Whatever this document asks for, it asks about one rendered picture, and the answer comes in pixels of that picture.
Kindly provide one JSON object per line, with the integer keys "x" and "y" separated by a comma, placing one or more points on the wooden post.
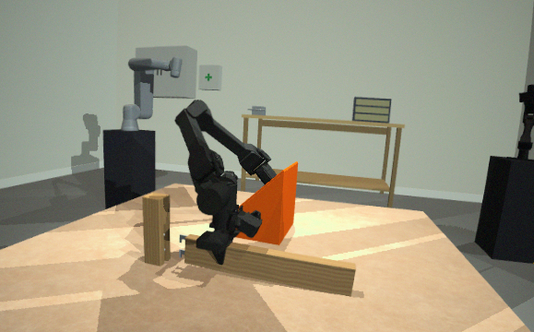
{"x": 156, "y": 222}

